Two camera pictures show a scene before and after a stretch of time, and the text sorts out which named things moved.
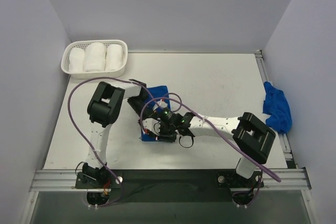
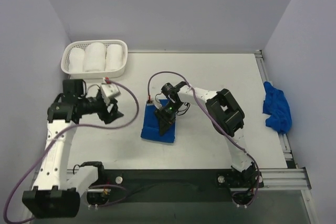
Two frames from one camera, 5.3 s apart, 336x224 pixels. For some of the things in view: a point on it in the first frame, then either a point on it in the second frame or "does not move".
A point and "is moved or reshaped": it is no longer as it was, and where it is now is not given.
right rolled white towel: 114,57 does not move
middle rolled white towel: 94,59 does not move
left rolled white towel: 76,60 does not move
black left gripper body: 148,113 → 109,111
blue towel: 158,96 is moved or reshaped
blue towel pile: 276,105 does not move
